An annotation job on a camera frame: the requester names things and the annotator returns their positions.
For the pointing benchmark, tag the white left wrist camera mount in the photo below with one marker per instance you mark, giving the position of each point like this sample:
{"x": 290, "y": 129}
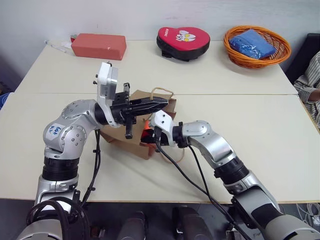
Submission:
{"x": 106, "y": 82}

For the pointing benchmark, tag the red foam brick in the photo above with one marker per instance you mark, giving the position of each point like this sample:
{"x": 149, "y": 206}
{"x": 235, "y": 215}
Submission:
{"x": 97, "y": 46}

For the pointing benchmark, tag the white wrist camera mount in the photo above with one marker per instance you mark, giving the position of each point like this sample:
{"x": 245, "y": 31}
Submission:
{"x": 162, "y": 120}
{"x": 106, "y": 82}

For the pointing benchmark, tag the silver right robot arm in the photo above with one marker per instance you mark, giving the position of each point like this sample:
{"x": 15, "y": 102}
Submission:
{"x": 215, "y": 147}

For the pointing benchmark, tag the black chair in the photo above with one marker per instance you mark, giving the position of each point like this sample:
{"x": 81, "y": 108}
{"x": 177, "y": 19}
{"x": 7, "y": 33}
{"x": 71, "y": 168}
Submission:
{"x": 300, "y": 62}

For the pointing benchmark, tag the orange red plush toy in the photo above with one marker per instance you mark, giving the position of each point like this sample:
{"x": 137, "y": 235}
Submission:
{"x": 147, "y": 127}

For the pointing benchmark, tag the dark rounded shape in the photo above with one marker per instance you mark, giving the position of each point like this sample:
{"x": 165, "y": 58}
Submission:
{"x": 190, "y": 222}
{"x": 132, "y": 226}

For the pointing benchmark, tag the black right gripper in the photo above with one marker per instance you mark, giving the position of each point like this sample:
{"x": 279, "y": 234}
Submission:
{"x": 165, "y": 140}

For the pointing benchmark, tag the person in striped shirt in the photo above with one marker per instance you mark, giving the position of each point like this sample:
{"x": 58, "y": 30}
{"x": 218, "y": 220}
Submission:
{"x": 308, "y": 77}

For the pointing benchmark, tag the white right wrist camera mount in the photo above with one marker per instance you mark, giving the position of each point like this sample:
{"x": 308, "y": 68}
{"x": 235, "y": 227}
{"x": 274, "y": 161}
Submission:
{"x": 162, "y": 120}

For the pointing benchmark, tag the blue folded cloth bag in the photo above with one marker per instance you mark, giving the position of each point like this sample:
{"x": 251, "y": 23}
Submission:
{"x": 252, "y": 43}

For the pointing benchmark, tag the small red green object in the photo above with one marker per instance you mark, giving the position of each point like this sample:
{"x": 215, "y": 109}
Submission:
{"x": 73, "y": 37}

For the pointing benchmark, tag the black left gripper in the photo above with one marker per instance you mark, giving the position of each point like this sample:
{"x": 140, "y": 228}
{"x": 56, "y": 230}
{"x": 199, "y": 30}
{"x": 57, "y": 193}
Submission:
{"x": 122, "y": 111}

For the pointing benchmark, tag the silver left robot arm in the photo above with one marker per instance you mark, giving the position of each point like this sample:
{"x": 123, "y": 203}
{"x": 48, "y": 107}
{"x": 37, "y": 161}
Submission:
{"x": 75, "y": 140}

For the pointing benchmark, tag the orange wicker basket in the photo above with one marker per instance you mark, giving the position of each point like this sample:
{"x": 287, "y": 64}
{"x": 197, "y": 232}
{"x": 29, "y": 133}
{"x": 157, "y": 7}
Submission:
{"x": 255, "y": 62}

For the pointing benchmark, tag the red heart-shaped boxing pad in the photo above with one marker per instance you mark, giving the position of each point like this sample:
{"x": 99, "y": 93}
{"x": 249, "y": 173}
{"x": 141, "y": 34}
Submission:
{"x": 183, "y": 41}

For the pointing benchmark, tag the white handwritten label sticker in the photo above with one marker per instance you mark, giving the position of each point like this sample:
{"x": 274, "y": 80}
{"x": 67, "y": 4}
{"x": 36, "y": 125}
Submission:
{"x": 55, "y": 130}

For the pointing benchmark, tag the brown paper bag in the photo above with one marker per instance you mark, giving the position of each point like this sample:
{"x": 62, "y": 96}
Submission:
{"x": 117, "y": 140}

